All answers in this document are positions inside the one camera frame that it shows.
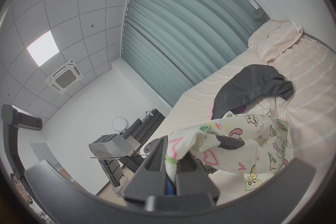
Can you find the dark grey sofa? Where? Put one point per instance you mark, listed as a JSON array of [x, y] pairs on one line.
[[144, 125]]

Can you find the pink garment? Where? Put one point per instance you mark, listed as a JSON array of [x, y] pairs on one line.
[[210, 110]]

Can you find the white printed pyjama top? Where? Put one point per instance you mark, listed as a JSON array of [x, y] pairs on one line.
[[262, 144]]

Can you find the ceiling air conditioner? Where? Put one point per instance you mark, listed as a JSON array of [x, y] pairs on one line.
[[64, 77]]

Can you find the square ceiling light panel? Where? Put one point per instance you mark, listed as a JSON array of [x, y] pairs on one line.
[[42, 48]]

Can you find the purple garment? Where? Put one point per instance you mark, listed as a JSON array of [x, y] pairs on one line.
[[242, 109]]

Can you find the bed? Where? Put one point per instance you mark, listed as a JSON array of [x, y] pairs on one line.
[[301, 81]]

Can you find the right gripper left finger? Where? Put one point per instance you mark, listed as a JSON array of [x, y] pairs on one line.
[[153, 170]]

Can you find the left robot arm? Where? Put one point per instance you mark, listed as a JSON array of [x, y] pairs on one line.
[[112, 146]]

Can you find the black garment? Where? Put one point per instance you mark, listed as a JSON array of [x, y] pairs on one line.
[[249, 86]]

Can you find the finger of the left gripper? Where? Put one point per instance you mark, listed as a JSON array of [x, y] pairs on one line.
[[231, 143]]

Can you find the cream pillow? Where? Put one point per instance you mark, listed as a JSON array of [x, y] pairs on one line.
[[275, 36]]

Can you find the blue-green curtain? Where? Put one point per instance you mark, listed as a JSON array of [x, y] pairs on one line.
[[183, 28]]

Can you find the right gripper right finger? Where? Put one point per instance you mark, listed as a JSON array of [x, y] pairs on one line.
[[194, 181]]

